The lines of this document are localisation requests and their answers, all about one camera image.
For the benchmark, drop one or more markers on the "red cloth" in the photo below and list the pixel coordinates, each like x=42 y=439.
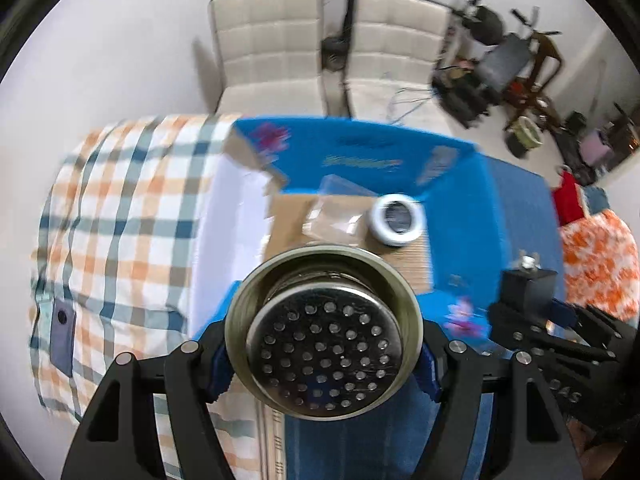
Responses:
x=569 y=197

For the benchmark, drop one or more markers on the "white tape roll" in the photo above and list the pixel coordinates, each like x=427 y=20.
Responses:
x=376 y=220

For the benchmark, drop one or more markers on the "grey smartphone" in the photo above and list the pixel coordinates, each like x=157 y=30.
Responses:
x=63 y=335

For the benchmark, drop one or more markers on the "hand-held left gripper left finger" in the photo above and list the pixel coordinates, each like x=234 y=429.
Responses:
x=221 y=371

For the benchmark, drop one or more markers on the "blue cardboard box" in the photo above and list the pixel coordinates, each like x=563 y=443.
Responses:
x=350 y=150

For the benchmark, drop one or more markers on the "dark wooden chair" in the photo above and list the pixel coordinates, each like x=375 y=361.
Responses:
x=545 y=60

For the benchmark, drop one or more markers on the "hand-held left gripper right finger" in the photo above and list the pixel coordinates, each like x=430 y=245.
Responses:
x=429 y=366

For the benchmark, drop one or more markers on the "orange floral cloth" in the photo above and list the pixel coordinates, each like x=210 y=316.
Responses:
x=600 y=265

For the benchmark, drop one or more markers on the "black bag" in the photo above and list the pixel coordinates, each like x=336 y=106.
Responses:
x=462 y=100

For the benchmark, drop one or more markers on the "beige padded chair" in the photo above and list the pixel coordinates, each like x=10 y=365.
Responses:
x=395 y=55
x=265 y=50

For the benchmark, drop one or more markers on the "perforated steel sink strainer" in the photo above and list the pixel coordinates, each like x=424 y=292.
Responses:
x=325 y=340

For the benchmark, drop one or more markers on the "clear plastic packet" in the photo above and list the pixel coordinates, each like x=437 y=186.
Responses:
x=335 y=210

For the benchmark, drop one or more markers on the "blue cloth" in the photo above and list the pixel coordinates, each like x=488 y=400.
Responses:
x=520 y=210

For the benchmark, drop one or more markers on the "black block with wing nut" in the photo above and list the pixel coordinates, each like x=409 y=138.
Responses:
x=529 y=287

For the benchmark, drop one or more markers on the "pink box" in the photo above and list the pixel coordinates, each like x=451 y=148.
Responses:
x=594 y=149

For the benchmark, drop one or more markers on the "orange blue checked blanket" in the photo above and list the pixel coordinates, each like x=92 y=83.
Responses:
x=130 y=220

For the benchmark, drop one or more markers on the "small woven basket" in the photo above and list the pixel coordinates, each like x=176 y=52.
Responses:
x=524 y=135

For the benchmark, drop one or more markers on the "black exercise machine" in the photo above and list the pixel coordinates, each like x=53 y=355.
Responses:
x=505 y=62

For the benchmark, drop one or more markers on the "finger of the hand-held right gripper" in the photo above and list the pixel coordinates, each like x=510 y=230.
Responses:
x=545 y=340

